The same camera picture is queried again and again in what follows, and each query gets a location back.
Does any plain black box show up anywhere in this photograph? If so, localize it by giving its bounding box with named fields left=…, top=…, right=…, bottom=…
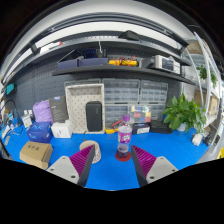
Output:
left=149, top=119, right=173, bottom=135

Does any grey small-parts drawer cabinet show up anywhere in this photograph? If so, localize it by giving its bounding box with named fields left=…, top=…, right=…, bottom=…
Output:
left=101, top=78, right=141, bottom=126
left=139, top=79, right=169, bottom=122

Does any flat round red coaster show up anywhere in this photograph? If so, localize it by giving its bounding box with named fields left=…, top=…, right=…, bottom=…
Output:
left=114, top=150, right=133, bottom=163

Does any yellow and red hand tool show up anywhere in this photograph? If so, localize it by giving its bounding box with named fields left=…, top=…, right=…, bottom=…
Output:
left=104, top=119, right=124, bottom=135

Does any green potted plant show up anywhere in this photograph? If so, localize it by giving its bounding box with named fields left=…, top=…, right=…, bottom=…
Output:
left=162, top=93, right=208, bottom=134

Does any beige perforated tray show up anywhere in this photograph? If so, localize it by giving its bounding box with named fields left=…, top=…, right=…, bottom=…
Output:
left=64, top=83, right=106, bottom=135

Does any clear box of coloured parts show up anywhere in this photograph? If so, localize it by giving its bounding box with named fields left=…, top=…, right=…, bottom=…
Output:
left=129, top=105, right=153, bottom=124

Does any white labelled container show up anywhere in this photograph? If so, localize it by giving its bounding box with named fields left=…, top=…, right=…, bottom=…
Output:
left=20, top=109, right=34, bottom=129

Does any dark grey flat box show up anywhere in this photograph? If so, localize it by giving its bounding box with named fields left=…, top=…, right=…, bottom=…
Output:
left=48, top=95, right=70, bottom=124

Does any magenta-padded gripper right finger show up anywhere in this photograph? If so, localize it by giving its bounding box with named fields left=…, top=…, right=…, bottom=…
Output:
left=130, top=144, right=179, bottom=188

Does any white metal shelf rack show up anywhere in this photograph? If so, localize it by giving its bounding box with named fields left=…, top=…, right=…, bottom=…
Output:
left=184, top=31, right=224, bottom=141

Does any beige patterned ceramic cup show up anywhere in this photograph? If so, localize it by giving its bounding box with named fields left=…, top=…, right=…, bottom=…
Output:
left=78, top=139, right=102, bottom=164

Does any purple-labelled clear drink bottle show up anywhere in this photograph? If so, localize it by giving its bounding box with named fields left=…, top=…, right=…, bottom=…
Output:
left=116, top=113, right=133, bottom=159

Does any small white block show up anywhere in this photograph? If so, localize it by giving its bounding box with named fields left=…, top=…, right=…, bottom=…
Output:
left=191, top=132, right=204, bottom=147

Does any brown cardboard box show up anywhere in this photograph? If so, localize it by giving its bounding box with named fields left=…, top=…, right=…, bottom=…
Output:
left=19, top=140, right=54, bottom=170

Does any blue printed carton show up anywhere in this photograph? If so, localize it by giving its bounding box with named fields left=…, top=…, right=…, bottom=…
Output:
left=26, top=121, right=54, bottom=144

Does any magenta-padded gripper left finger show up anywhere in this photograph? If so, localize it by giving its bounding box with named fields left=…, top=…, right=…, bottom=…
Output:
left=45, top=144, right=97, bottom=188

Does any white carton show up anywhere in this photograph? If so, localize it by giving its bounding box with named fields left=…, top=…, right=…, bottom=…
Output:
left=50, top=119, right=74, bottom=139

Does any purple plastic bag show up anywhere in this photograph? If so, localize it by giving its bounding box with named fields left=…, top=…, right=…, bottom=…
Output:
left=32, top=99, right=54, bottom=124

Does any teal wall-mounted device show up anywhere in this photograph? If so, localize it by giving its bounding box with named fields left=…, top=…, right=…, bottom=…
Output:
left=5, top=82, right=16, bottom=96

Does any grey wall shelf unit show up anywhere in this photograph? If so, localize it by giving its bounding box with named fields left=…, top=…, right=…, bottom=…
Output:
left=3, top=29, right=196, bottom=86

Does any black box with white label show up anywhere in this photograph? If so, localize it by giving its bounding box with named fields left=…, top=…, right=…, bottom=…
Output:
left=131, top=122, right=152, bottom=135

